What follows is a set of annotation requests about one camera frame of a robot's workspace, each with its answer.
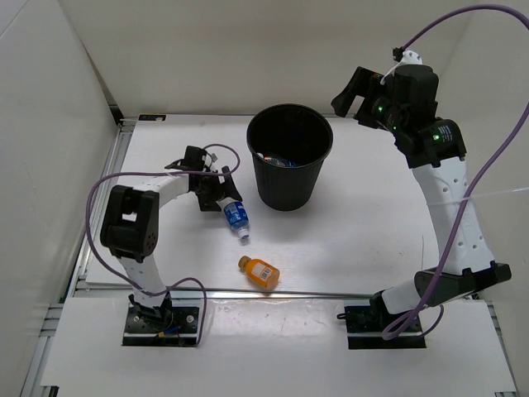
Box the purple cable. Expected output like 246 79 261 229
85 142 243 347
381 2 529 341

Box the clear bottle dark blue label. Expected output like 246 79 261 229
217 198 250 241

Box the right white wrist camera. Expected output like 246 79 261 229
392 47 423 67

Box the clear bottle red label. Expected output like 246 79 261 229
258 153 283 167

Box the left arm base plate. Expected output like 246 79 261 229
122 300 203 347

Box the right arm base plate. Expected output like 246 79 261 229
336 304 427 350

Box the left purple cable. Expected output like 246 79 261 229
85 142 243 347

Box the clear bottle light blue label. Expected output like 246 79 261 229
280 158 298 168

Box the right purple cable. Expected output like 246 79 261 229
381 2 529 341

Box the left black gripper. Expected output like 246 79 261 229
193 165 241 212

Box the orange juice bottle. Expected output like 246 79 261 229
238 256 280 290

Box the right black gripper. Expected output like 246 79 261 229
331 67 407 136

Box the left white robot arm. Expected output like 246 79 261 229
100 144 242 331

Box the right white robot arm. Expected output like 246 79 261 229
331 65 512 331

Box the black plastic bin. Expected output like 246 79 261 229
246 103 333 211

